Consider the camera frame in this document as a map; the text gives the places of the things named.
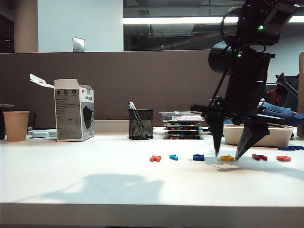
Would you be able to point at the computer monitor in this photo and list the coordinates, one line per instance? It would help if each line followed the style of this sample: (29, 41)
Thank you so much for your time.
(272, 86)

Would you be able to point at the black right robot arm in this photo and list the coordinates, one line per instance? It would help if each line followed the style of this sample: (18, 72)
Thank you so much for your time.
(251, 66)

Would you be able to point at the clear plastic tray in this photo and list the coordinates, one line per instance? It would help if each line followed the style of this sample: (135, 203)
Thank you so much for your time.
(180, 116)

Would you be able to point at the beige oval container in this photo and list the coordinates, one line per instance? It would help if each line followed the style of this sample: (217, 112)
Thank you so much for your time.
(280, 139)

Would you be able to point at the ceiling light strip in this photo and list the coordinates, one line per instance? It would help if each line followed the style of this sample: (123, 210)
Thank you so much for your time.
(166, 20)

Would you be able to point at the light blue letter r magnet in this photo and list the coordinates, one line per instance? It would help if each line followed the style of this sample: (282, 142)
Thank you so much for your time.
(174, 157)

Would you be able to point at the black mesh pen holder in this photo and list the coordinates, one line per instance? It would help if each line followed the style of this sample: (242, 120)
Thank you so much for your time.
(140, 130)

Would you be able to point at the person in red clothing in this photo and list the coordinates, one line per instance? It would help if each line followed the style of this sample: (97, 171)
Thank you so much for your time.
(275, 95)

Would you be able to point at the yellow letter d magnet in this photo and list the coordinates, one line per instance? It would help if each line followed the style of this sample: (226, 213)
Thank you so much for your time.
(227, 158)

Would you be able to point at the blue letter g magnet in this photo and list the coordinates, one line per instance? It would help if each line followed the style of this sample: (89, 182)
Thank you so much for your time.
(195, 157)

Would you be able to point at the dark blue letter magnet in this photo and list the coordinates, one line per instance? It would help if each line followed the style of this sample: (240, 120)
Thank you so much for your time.
(289, 148)

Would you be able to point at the orange letter x magnet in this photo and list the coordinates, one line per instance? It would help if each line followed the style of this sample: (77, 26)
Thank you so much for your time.
(155, 158)

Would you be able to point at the black white pen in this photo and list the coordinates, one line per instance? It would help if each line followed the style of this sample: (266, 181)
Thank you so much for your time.
(132, 106)

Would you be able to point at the blue rubber slipper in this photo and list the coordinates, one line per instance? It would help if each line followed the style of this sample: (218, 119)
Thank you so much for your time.
(275, 110)

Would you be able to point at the person in green clothing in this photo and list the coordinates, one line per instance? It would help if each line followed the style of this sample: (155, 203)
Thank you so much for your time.
(291, 102)

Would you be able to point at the metal wall plate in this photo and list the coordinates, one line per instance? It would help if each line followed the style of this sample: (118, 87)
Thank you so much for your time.
(78, 44)

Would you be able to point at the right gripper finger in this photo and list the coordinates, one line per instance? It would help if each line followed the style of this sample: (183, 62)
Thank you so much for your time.
(217, 135)
(249, 137)

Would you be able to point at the grey angled object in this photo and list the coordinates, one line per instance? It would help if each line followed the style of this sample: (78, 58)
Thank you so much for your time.
(285, 82)

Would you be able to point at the orange letter o magnet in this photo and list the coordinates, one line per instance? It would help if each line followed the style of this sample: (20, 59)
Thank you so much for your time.
(279, 158)

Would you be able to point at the brown paper cup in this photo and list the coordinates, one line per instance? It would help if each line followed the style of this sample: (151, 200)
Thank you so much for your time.
(16, 126)

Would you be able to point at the small white case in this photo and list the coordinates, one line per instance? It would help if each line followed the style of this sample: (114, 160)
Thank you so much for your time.
(39, 134)

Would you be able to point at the brown desk partition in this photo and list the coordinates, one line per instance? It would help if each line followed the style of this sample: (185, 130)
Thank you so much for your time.
(118, 83)

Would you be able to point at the dark red letter h magnet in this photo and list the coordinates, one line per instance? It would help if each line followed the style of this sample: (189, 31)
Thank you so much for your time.
(257, 156)

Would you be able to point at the white grey mask box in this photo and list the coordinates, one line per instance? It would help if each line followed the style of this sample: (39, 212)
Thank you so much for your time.
(69, 114)

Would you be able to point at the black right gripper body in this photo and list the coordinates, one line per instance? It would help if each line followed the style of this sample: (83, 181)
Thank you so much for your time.
(244, 99)

